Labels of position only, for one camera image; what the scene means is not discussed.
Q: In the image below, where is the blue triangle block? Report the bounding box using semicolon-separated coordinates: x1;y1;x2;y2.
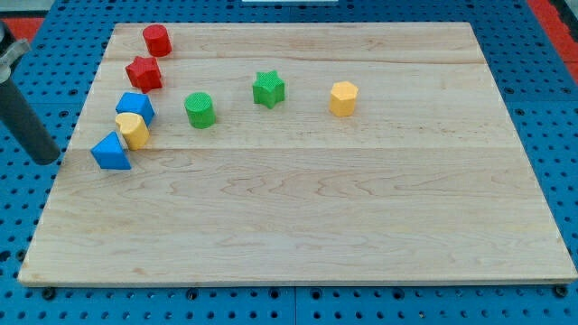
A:
90;132;131;170

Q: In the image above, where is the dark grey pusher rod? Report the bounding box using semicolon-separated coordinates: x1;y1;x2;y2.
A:
1;78;61;165

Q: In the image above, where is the yellow hexagon block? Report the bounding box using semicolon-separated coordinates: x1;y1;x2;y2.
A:
329;81;359;117

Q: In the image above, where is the red cylinder block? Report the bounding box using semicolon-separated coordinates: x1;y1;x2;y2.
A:
142;24;172;57

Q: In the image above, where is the blue cube block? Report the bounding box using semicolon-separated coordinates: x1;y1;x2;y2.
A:
116;92;155;126

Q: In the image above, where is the wooden board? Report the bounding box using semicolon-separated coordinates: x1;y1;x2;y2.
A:
18;22;577;288

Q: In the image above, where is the grey rod mount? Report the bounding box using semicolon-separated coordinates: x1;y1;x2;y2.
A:
1;22;31;83

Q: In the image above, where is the yellow heart block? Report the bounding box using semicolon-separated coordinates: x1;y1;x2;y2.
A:
115;112;150;151

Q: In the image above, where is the red star block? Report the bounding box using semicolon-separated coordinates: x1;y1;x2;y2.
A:
125;56;163;94

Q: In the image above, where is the green star block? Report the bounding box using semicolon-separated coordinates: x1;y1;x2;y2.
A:
252;70;285;109

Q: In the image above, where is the green cylinder block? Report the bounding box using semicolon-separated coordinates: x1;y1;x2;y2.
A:
184;92;216;129

